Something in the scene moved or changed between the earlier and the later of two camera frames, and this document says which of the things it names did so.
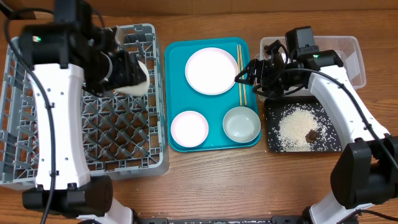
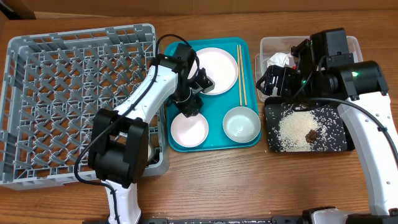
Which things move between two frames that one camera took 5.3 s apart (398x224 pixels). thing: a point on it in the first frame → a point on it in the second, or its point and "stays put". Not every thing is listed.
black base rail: (222, 220) stays put
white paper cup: (137, 90) → (150, 154)
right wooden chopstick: (242, 70) stays put
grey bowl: (241, 124) stays put
